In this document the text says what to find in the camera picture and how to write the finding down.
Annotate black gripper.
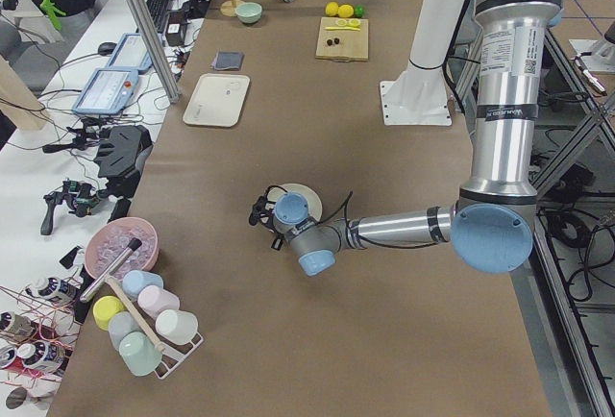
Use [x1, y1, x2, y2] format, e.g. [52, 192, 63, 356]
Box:
[248, 184, 288, 233]

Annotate beige round plate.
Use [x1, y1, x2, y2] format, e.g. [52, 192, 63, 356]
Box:
[265, 183, 323, 220]

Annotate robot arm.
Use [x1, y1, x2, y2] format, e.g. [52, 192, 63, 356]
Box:
[249, 0, 562, 276]

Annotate cream rabbit tray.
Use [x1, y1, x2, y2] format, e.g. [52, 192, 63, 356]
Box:
[183, 73, 251, 128]

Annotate steel scoop in pink bowl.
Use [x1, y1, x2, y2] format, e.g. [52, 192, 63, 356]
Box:
[79, 237, 142, 303]

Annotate pink plastic cup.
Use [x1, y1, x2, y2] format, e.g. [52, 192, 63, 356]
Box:
[137, 285, 180, 319]

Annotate white plastic cup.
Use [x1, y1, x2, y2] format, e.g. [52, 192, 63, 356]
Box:
[155, 309, 198, 345]

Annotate blue plastic cup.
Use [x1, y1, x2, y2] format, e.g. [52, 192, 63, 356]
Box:
[121, 270, 164, 301]

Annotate grey folded cloth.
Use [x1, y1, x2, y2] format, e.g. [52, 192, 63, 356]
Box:
[211, 51, 244, 71]

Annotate pink bowl with ice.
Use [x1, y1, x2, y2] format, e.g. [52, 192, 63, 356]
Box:
[85, 217, 159, 280]

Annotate white cup rack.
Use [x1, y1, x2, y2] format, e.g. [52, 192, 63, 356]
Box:
[104, 276, 205, 380]

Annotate grey plastic cup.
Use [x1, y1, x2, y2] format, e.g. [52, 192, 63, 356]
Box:
[108, 311, 141, 351]

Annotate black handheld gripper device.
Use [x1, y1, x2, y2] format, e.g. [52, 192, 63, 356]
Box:
[40, 180, 110, 235]

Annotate yellow plastic cup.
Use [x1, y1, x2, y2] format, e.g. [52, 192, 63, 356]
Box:
[92, 295, 126, 331]

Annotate mint plastic cup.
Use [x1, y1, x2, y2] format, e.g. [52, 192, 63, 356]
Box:
[118, 331, 162, 377]

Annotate bamboo cutting board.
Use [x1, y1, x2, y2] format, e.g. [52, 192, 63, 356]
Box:
[315, 17, 369, 61]

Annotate blue teach pendant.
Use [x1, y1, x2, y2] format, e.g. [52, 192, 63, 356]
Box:
[107, 33, 152, 74]
[72, 66, 139, 116]

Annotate mint green bowl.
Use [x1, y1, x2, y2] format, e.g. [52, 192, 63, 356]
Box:
[234, 2, 263, 25]

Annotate yellow plastic knife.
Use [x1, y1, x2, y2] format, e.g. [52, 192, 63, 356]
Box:
[324, 26, 361, 32]

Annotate whole yellow lemon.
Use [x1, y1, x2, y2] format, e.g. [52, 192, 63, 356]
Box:
[325, 2, 339, 17]
[337, 4, 355, 18]

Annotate green lime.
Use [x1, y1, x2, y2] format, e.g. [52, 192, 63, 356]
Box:
[354, 5, 365, 18]

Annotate black computer mouse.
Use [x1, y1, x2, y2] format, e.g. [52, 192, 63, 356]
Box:
[97, 41, 116, 57]

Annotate black keyboard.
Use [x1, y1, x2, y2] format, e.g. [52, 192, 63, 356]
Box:
[146, 0, 172, 34]

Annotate black stand mount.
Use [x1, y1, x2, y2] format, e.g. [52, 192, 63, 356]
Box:
[94, 125, 153, 198]

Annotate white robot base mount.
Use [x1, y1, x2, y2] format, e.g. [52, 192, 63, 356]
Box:
[381, 0, 464, 126]

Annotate aluminium frame post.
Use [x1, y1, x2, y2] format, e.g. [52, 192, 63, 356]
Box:
[126, 0, 180, 104]

